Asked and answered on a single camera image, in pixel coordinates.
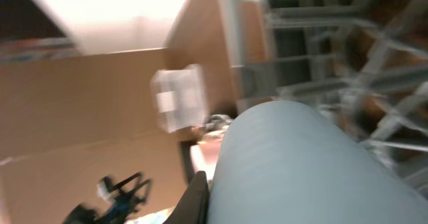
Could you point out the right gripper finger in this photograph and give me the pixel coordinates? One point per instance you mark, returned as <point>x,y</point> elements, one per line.
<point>193,205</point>

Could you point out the blue cup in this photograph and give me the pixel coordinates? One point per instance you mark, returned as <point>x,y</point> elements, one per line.
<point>284,162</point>

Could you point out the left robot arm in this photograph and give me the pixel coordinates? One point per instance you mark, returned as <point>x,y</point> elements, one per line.
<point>124,198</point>

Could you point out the grey dishwasher rack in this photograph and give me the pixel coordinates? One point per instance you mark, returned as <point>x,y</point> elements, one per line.
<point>361,63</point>

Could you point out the clear plastic bin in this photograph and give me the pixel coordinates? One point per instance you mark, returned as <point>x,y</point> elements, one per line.
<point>180,97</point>

